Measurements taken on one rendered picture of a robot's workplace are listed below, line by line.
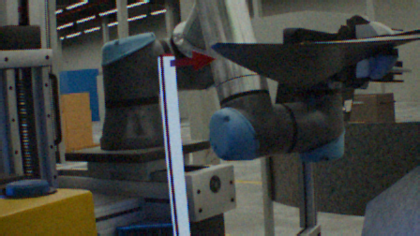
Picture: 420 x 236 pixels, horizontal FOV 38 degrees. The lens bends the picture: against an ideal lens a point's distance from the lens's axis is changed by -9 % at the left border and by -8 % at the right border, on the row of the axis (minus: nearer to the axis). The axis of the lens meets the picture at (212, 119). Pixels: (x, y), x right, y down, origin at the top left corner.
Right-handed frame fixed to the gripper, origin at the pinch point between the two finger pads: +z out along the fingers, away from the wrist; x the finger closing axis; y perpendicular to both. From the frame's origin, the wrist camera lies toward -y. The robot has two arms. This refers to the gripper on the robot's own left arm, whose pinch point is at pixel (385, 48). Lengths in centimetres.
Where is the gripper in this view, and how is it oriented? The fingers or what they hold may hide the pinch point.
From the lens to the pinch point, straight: 73.0
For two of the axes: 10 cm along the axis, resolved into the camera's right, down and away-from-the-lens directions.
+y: 9.8, 0.1, 1.9
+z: 1.9, 0.4, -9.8
